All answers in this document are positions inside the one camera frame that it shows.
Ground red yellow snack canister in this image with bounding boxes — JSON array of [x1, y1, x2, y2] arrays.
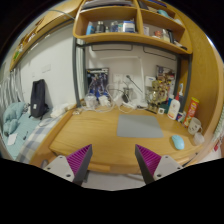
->
[[183, 97, 199, 127]]

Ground white mug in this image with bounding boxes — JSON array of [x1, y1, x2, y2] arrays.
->
[[188, 117, 202, 135]]

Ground light blue computer mouse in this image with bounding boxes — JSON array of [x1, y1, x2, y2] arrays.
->
[[172, 135, 185, 150]]

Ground wooden desk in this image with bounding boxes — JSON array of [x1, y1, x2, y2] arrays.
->
[[30, 109, 201, 174]]

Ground model kit box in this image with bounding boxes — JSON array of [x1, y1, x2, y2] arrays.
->
[[86, 68, 109, 98]]

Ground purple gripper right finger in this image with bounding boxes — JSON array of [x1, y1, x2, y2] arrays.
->
[[135, 144, 182, 184]]

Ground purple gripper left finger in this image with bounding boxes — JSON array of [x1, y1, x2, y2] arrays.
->
[[44, 145, 92, 186]]

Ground bed with plaid sheet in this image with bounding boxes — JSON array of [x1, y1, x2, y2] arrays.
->
[[3, 114, 62, 164]]

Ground teal pillow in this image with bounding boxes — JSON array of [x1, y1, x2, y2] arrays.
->
[[3, 102, 25, 136]]

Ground tangle of white cables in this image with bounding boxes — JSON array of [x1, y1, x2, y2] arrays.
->
[[81, 83, 149, 114]]

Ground white lotion pump bottle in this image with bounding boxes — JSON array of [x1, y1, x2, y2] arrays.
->
[[168, 96, 180, 120]]

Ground clear plastic cup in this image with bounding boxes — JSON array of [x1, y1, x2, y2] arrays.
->
[[193, 133, 205, 145]]

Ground golden robot figurine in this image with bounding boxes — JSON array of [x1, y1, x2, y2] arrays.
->
[[148, 78, 169, 113]]

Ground grey mouse pad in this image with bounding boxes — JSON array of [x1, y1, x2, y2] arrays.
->
[[117, 115, 163, 138]]

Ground wooden wall shelf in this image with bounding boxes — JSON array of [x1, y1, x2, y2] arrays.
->
[[73, 0, 192, 55]]

